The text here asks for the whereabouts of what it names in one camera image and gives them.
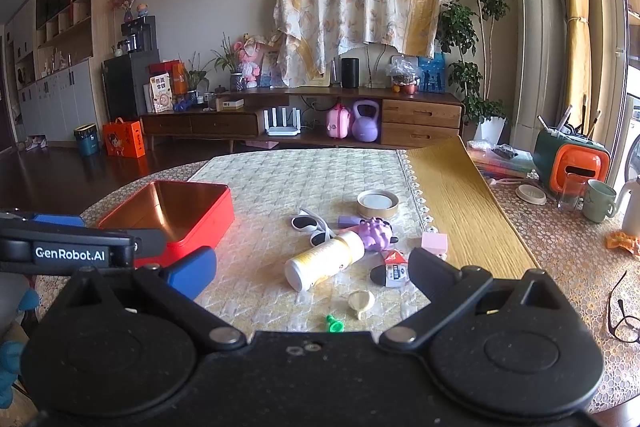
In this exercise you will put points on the purple kettlebell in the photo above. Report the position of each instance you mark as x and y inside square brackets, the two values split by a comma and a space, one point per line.
[365, 127]

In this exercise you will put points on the white sunglasses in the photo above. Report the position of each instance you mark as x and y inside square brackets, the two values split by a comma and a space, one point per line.
[302, 223]

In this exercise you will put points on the small figurine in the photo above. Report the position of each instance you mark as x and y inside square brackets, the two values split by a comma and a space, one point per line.
[142, 10]

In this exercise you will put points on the pink doll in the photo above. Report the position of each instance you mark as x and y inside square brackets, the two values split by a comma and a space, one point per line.
[248, 72]

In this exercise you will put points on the orange snack packet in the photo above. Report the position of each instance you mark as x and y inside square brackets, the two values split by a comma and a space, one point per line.
[622, 241]

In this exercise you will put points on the white standing air conditioner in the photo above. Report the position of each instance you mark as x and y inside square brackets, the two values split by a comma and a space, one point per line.
[540, 32]

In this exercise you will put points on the pink toy suitcase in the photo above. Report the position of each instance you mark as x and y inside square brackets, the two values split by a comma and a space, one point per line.
[339, 122]

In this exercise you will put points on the stack of colourful folders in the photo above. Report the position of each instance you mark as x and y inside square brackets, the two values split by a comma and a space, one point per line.
[505, 168]

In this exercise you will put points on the small green plastic toy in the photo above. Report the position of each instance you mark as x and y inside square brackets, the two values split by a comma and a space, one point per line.
[334, 324]

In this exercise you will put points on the cream garlic-shaped toy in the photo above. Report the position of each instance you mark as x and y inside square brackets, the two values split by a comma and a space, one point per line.
[360, 301]

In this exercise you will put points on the white pen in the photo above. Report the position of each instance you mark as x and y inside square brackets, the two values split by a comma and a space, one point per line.
[565, 117]

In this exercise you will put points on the black cylindrical speaker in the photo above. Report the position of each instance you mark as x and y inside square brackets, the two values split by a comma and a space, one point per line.
[350, 72]

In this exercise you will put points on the orange gift box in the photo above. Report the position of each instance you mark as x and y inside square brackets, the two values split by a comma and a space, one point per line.
[122, 139]

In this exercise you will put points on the clear drinking glass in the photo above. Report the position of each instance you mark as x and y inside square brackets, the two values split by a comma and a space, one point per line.
[570, 192]

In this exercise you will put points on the blue cloth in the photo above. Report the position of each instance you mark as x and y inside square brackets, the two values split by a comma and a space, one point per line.
[10, 372]

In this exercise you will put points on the green mug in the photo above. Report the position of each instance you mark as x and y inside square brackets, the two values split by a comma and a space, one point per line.
[597, 202]

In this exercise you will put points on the black mini fridge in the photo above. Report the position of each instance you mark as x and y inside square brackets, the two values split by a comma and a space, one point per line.
[125, 82]

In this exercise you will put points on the black coffee machine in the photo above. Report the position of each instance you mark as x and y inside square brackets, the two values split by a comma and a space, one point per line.
[142, 32]

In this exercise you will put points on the white shoes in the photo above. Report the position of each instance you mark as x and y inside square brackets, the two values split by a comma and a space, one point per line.
[36, 143]

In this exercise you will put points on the blue picture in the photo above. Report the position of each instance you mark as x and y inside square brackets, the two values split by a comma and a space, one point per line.
[431, 74]

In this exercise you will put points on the red gift bag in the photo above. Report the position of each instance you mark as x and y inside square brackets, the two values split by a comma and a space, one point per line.
[160, 68]

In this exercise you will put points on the cartoon snack bag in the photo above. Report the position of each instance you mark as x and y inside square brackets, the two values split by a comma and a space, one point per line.
[161, 94]

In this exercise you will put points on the white washing machine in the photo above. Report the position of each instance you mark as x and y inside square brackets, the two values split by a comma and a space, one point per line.
[634, 117]

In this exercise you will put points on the red snack packet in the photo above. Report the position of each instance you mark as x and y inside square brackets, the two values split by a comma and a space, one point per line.
[395, 257]

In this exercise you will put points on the roll of packing tape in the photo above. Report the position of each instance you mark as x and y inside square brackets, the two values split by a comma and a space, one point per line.
[377, 202]

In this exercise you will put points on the yellow white box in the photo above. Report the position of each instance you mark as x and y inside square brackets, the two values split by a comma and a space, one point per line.
[230, 104]

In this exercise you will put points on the wooden wall cabinet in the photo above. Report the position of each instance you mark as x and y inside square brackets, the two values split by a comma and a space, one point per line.
[55, 97]

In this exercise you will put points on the white cylindrical bottle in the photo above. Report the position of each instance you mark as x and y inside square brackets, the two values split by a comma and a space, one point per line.
[320, 259]

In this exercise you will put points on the black oval brush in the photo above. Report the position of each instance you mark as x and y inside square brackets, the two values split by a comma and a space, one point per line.
[380, 276]

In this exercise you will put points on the pink block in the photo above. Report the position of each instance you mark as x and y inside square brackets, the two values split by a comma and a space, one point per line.
[434, 241]

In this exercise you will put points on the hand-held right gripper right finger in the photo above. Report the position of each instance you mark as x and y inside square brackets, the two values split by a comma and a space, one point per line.
[432, 272]

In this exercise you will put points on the purple spiky toy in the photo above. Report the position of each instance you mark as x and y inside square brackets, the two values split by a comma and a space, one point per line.
[375, 232]

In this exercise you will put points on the yellow curtain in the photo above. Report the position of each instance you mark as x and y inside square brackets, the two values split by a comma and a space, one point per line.
[577, 57]

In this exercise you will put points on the small green potted plant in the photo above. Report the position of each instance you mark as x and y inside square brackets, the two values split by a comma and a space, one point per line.
[192, 79]

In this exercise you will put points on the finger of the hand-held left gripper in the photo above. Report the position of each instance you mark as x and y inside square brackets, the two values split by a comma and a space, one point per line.
[57, 221]
[150, 243]

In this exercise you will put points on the red tin box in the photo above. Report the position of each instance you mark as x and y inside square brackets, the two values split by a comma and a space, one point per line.
[165, 207]

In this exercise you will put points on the small white dish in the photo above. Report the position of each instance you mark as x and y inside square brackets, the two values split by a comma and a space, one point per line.
[530, 194]

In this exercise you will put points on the teal trash bin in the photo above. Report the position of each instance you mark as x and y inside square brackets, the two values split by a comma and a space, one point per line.
[86, 142]

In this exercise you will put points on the framed picture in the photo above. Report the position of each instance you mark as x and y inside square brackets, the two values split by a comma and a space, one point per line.
[270, 69]

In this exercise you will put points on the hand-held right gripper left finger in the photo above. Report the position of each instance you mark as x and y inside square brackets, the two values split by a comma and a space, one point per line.
[192, 272]

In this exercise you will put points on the wooden TV stand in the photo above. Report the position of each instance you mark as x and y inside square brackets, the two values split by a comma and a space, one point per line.
[420, 112]

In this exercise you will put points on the plastic bag of fruit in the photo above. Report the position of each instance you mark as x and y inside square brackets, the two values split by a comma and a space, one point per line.
[402, 74]

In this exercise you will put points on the white thermos jug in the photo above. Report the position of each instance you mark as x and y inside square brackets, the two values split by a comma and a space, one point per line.
[631, 212]

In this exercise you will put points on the pink flat box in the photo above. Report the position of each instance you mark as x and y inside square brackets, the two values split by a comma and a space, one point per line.
[262, 144]

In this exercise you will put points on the orchid plant patterned pot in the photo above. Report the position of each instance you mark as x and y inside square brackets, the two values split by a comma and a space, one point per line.
[236, 82]

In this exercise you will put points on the cream rounded panel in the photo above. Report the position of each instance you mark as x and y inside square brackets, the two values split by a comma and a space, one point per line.
[376, 57]

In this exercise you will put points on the yellow wood-grain mat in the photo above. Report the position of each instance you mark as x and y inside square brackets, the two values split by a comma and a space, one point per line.
[450, 207]

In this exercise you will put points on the tall potted tree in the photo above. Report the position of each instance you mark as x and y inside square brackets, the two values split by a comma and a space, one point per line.
[492, 129]

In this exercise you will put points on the white router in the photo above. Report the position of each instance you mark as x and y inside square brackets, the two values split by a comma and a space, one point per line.
[282, 130]

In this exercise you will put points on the black eyeglasses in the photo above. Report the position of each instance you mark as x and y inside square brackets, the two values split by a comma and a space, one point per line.
[620, 307]

